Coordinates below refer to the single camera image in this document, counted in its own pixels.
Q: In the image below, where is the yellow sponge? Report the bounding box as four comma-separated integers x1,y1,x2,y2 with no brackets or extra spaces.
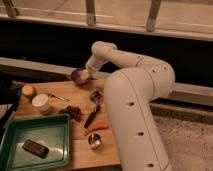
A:
80,70,90,81

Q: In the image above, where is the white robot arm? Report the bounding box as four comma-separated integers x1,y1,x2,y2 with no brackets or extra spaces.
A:
86,41,175,171

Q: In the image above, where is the orange carrot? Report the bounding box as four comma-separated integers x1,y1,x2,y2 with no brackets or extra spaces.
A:
84,123,109,136

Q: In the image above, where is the bunch of dark grapes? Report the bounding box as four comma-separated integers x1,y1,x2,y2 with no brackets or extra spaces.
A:
61,106,82,122

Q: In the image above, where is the thin metal utensil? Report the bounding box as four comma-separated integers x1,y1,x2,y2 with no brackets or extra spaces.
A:
47,93,70,102

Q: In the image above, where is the small metal cup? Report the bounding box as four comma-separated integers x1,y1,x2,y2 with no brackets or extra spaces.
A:
88,133,102,150

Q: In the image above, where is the wooden cutting board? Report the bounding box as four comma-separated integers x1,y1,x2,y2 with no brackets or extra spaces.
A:
9,79,121,171

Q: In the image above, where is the white cylindrical cup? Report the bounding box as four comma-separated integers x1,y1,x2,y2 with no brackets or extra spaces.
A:
32,94,50,114

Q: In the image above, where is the red yellow apple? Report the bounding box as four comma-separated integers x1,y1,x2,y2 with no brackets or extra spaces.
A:
22,85,37,97

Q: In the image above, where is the green plastic tray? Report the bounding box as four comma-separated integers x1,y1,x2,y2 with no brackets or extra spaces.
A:
0,114,70,171

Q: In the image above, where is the dark brown rectangular block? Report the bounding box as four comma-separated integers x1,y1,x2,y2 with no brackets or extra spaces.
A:
22,139,49,159

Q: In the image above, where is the black handled knife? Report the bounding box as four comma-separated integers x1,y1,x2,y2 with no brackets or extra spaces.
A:
84,105,100,128

